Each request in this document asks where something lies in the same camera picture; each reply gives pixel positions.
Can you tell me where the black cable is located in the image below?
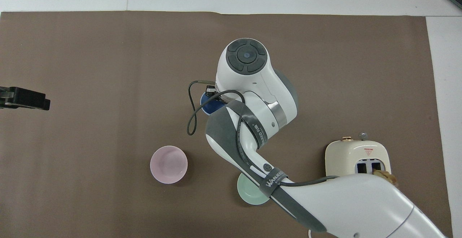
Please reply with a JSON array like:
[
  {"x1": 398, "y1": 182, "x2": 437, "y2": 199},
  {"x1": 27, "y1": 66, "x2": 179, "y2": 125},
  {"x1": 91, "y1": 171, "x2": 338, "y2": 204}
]
[{"x1": 187, "y1": 80, "x2": 340, "y2": 188}]

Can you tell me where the pink cup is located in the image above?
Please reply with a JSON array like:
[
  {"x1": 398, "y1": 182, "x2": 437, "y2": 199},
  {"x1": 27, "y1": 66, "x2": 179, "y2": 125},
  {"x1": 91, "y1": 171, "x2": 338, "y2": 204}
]
[{"x1": 150, "y1": 145, "x2": 188, "y2": 185}]

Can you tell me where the toasted bread slice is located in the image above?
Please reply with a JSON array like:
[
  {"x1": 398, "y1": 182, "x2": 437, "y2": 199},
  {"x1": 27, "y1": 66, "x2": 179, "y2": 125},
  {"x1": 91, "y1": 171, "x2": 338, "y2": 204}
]
[{"x1": 373, "y1": 170, "x2": 399, "y2": 187}]

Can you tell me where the blue cup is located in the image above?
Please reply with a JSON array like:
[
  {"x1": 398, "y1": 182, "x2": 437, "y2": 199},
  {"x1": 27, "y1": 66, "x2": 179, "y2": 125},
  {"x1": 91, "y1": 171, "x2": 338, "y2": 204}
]
[{"x1": 200, "y1": 90, "x2": 228, "y2": 116}]

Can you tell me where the cream toaster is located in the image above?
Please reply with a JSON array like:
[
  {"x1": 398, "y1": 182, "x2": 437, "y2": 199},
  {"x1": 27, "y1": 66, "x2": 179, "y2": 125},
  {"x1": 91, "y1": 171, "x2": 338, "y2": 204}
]
[{"x1": 325, "y1": 133, "x2": 392, "y2": 181}]

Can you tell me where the green cup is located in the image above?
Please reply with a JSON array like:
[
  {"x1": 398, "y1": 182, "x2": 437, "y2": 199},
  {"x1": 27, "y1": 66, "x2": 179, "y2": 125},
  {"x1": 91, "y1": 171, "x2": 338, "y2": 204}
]
[{"x1": 236, "y1": 173, "x2": 275, "y2": 206}]

